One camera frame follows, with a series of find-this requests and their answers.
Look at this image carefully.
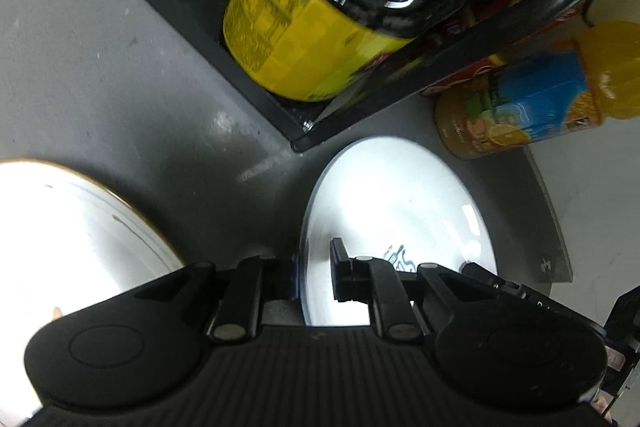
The white plate with blue script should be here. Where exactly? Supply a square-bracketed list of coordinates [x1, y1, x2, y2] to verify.
[300, 136, 497, 326]

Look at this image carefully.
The white plate with flower pattern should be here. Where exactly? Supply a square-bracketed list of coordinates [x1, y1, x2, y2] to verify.
[1, 159, 183, 426]

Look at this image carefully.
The black metal kitchen rack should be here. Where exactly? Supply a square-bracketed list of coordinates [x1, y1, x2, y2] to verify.
[54, 0, 640, 154]

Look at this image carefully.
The person's right hand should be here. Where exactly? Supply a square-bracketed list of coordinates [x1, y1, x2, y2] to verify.
[591, 395, 613, 423]

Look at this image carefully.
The orange juice bottle blue label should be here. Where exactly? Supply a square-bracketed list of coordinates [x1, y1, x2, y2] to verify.
[434, 20, 639, 159]

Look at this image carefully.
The red drink can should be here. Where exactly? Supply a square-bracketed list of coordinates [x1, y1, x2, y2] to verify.
[421, 1, 586, 96]

